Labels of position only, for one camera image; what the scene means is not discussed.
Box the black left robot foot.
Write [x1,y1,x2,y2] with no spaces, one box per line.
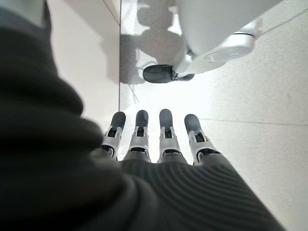
[142,64,195,84]

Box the white left robot leg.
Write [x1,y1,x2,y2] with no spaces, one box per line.
[173,0,286,75]

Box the white glossy cabinet door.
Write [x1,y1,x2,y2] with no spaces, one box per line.
[47,0,121,160]

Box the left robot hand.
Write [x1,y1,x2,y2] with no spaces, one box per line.
[0,7,287,231]

